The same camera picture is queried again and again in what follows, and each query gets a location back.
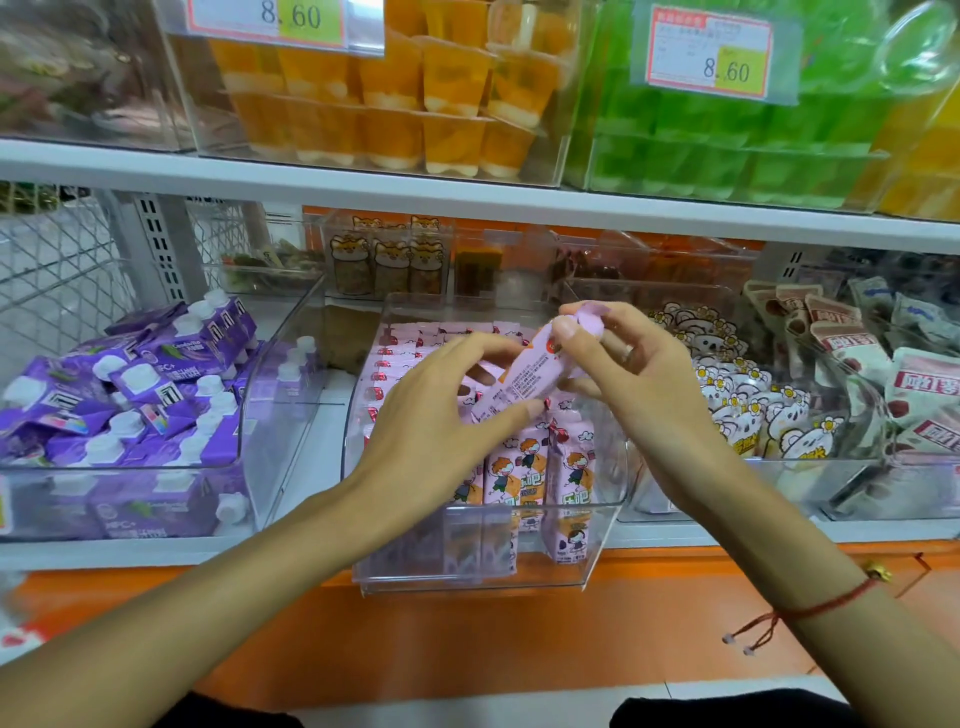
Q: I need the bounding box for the white slotted shelf upright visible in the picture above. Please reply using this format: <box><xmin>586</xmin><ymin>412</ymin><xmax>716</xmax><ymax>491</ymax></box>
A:
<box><xmin>105</xmin><ymin>190</ymin><xmax>207</xmax><ymax>310</ymax></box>

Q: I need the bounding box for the person's right hand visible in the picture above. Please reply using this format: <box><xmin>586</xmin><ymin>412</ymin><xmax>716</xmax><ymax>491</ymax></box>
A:
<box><xmin>550</xmin><ymin>300</ymin><xmax>726</xmax><ymax>505</ymax></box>

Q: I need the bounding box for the stack of yellow jelly cups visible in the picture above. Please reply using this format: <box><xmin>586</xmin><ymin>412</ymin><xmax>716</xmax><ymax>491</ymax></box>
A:
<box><xmin>847</xmin><ymin>78</ymin><xmax>960</xmax><ymax>223</ymax></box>

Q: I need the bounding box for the white lower shelf board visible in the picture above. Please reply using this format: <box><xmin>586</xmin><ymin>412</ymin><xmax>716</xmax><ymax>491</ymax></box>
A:
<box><xmin>0</xmin><ymin>291</ymin><xmax>960</xmax><ymax>575</ymax></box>

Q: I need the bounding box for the white upper shelf board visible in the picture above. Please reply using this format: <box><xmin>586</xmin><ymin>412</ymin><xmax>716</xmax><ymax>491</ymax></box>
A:
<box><xmin>0</xmin><ymin>138</ymin><xmax>960</xmax><ymax>257</ymax></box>

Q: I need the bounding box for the pile of white dog pouches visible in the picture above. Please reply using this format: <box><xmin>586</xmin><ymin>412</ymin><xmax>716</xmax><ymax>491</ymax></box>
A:
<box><xmin>648</xmin><ymin>300</ymin><xmax>849</xmax><ymax>460</ymax></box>

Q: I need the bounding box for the clear bin holding green cups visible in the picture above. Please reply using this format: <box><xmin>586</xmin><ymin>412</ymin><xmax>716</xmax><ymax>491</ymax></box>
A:
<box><xmin>562</xmin><ymin>0</ymin><xmax>960</xmax><ymax>216</ymax></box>

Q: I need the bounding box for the clear bin holding purple pouches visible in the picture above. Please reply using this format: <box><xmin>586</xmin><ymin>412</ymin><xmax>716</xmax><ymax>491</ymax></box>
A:
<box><xmin>0</xmin><ymin>271</ymin><xmax>329</xmax><ymax>543</ymax></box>

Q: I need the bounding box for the clear bin holding orange cups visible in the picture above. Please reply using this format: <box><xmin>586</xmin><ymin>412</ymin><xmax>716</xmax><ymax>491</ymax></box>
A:
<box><xmin>152</xmin><ymin>0</ymin><xmax>588</xmax><ymax>189</ymax></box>

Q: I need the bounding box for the pile of pale blue packets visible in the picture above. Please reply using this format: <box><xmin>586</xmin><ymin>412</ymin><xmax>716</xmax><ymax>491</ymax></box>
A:
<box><xmin>846</xmin><ymin>253</ymin><xmax>960</xmax><ymax>355</ymax></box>

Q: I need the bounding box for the brown snack block pack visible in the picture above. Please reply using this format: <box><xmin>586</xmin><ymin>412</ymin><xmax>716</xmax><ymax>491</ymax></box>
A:
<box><xmin>453</xmin><ymin>246</ymin><xmax>505</xmax><ymax>299</ymax></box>

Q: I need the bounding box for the clear bin holding red packets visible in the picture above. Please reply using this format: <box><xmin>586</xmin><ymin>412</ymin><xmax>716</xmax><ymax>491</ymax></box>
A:
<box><xmin>795</xmin><ymin>247</ymin><xmax>960</xmax><ymax>523</ymax></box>

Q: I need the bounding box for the white wire mesh panel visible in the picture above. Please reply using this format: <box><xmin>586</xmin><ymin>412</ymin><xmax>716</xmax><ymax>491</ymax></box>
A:
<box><xmin>0</xmin><ymin>182</ymin><xmax>140</xmax><ymax>380</ymax></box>

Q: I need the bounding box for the pile of white red packets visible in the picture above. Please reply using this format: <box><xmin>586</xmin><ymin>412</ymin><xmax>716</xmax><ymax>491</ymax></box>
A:
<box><xmin>744</xmin><ymin>279</ymin><xmax>960</xmax><ymax>459</ymax></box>

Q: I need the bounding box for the stack of orange jelly cups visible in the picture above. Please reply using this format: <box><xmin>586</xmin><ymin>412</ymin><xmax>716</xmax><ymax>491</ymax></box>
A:
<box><xmin>208</xmin><ymin>0</ymin><xmax>579</xmax><ymax>180</ymax></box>

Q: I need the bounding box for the row of hamster print packets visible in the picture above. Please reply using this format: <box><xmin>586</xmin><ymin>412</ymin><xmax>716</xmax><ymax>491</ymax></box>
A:
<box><xmin>324</xmin><ymin>213</ymin><xmax>453</xmax><ymax>299</ymax></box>

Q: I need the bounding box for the pile of purple drink pouches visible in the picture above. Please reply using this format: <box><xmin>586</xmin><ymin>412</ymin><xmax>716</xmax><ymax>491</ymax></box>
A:
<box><xmin>0</xmin><ymin>288</ymin><xmax>320</xmax><ymax>540</ymax></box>

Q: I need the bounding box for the red yellow price tag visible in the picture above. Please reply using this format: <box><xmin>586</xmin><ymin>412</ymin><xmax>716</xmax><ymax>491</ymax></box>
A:
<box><xmin>185</xmin><ymin>0</ymin><xmax>347</xmax><ymax>49</ymax></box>
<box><xmin>645</xmin><ymin>5</ymin><xmax>774</xmax><ymax>102</ymax></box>

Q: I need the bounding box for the stack of green jelly cups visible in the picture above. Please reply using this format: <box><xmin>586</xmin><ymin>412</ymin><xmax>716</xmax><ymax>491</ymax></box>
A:
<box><xmin>570</xmin><ymin>0</ymin><xmax>894</xmax><ymax>210</ymax></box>

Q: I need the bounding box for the person's right forearm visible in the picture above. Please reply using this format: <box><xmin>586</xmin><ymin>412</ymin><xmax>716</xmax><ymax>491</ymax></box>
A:
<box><xmin>651</xmin><ymin>441</ymin><xmax>960</xmax><ymax>728</ymax></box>

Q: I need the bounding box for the clear bin of mixed snacks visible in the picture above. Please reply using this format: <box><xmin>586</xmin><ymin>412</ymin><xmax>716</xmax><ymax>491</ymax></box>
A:
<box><xmin>0</xmin><ymin>0</ymin><xmax>198</xmax><ymax>153</ymax></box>

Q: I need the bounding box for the row of orange brown packets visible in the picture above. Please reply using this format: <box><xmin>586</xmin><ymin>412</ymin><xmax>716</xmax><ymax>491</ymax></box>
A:
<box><xmin>549</xmin><ymin>228</ymin><xmax>760</xmax><ymax>290</ymax></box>

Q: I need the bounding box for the white shelf board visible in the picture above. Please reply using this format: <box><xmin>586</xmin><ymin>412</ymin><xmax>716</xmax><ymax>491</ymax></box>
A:
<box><xmin>0</xmin><ymin>138</ymin><xmax>960</xmax><ymax>257</ymax></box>
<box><xmin>0</xmin><ymin>291</ymin><xmax>960</xmax><ymax>575</ymax></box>

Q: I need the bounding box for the red string bracelet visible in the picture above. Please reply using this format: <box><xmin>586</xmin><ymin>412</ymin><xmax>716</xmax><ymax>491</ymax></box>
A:
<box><xmin>721</xmin><ymin>561</ymin><xmax>895</xmax><ymax>658</ymax></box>

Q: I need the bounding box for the person's left forearm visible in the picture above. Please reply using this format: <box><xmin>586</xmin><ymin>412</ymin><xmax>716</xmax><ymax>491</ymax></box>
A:
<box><xmin>0</xmin><ymin>468</ymin><xmax>425</xmax><ymax>728</ymax></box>

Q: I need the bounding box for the pink drink pouch with cap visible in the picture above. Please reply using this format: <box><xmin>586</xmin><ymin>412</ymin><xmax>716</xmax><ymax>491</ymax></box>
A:
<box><xmin>468</xmin><ymin>301</ymin><xmax>606</xmax><ymax>426</ymax></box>

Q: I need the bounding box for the clear bin holding dog pouches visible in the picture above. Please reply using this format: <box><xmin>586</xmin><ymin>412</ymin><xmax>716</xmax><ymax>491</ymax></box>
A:
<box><xmin>558</xmin><ymin>276</ymin><xmax>895</xmax><ymax>526</ymax></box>

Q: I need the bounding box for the person's left hand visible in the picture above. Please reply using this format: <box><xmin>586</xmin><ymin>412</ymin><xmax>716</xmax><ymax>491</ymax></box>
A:
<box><xmin>351</xmin><ymin>332</ymin><xmax>546</xmax><ymax>523</ymax></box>

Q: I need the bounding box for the row of pink cartoon pouches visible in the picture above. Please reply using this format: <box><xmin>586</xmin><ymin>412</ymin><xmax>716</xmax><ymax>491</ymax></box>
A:
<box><xmin>358</xmin><ymin>321</ymin><xmax>597</xmax><ymax>579</ymax></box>

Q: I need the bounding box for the orange shelf base panel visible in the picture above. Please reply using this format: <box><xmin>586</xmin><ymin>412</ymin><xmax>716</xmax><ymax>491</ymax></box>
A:
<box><xmin>0</xmin><ymin>540</ymin><xmax>960</xmax><ymax>712</ymax></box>

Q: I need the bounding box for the clear bin holding pink pouches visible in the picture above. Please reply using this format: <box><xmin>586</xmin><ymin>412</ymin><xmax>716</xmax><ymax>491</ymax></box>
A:
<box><xmin>341</xmin><ymin>291</ymin><xmax>633</xmax><ymax>598</ymax></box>

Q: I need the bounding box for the clear bin of dark snacks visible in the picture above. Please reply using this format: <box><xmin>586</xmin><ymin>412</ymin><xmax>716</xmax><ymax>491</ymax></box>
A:
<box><xmin>201</xmin><ymin>219</ymin><xmax>325</xmax><ymax>299</ymax></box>

